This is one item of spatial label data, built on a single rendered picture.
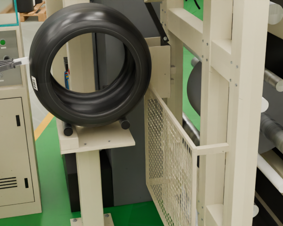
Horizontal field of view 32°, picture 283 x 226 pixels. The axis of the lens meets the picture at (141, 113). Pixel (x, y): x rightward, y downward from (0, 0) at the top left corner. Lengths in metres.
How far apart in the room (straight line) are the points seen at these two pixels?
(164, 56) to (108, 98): 0.38
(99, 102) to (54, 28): 0.56
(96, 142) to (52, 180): 1.35
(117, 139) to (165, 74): 0.46
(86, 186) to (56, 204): 0.57
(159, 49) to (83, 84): 0.46
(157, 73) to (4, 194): 1.33
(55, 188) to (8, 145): 0.66
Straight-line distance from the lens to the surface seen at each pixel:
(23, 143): 3.19
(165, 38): 2.66
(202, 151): 2.03
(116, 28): 2.26
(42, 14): 8.95
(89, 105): 2.63
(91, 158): 2.91
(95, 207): 3.08
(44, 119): 4.86
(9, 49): 3.03
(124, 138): 2.52
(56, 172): 3.90
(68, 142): 2.43
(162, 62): 2.69
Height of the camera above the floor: 1.92
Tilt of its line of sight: 23 degrees down
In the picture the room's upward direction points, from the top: 1 degrees counter-clockwise
